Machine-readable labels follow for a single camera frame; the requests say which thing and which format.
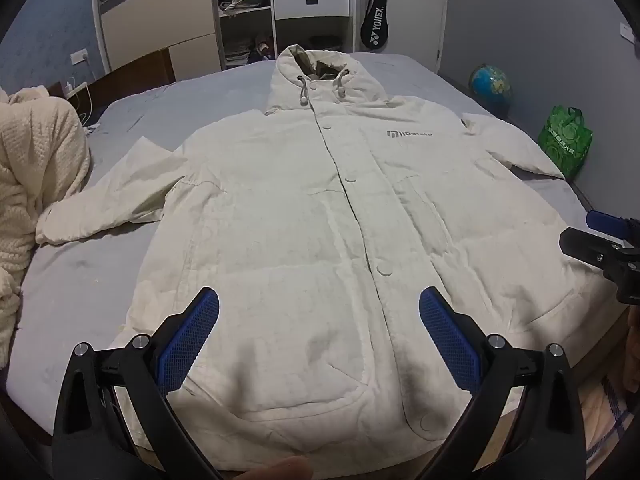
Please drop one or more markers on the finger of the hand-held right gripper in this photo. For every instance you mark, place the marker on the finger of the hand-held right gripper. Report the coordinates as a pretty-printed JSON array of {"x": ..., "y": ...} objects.
[
  {"x": 590, "y": 246},
  {"x": 605, "y": 221}
]

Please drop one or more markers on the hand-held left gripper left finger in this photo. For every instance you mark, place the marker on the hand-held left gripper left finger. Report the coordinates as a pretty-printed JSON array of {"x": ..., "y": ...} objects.
[{"x": 192, "y": 330}]

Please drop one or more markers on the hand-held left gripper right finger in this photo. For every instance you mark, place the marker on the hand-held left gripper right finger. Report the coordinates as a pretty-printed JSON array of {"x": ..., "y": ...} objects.
[{"x": 447, "y": 332}]

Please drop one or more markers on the cream hooded jacket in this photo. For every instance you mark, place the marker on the cream hooded jacket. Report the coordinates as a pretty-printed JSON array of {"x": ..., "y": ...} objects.
[{"x": 300, "y": 240}]

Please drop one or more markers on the person's left hand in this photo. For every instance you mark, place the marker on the person's left hand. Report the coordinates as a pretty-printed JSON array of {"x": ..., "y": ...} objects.
[{"x": 282, "y": 469}]

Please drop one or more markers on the green shopping bag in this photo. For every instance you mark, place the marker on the green shopping bag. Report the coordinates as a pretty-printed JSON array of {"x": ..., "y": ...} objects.
[{"x": 565, "y": 142}]

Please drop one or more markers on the person's plaid pants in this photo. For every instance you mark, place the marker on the person's plaid pants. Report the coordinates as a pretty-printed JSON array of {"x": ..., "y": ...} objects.
[{"x": 607, "y": 405}]

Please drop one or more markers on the blue globe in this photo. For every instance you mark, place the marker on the blue globe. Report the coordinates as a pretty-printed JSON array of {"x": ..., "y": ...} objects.
[{"x": 490, "y": 87}]

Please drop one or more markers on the cream fluffy blanket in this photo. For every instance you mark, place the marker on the cream fluffy blanket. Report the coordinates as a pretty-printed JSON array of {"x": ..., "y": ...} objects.
[{"x": 35, "y": 160}]

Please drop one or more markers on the bed with grey sheet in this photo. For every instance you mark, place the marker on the bed with grey sheet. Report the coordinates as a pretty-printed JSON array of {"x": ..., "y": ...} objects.
[{"x": 225, "y": 90}]

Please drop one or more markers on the brown wooden headboard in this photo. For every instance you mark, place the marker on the brown wooden headboard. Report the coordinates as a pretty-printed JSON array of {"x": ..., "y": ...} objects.
[{"x": 135, "y": 77}]

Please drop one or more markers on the stack of papers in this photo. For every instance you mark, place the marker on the stack of papers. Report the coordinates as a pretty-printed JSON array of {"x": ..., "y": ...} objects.
[{"x": 236, "y": 55}]

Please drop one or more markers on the white shelf unit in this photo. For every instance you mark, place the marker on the white shelf unit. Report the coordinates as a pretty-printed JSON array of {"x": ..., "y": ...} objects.
[{"x": 218, "y": 35}]

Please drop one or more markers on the black racket bag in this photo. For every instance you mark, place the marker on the black racket bag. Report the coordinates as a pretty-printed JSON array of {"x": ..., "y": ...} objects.
[{"x": 372, "y": 25}]

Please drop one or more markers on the white wardrobe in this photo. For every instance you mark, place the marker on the white wardrobe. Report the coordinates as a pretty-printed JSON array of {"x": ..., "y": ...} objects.
[{"x": 150, "y": 5}]

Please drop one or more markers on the white wall socket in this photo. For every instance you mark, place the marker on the white wall socket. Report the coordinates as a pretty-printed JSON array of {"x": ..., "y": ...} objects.
[{"x": 79, "y": 56}]

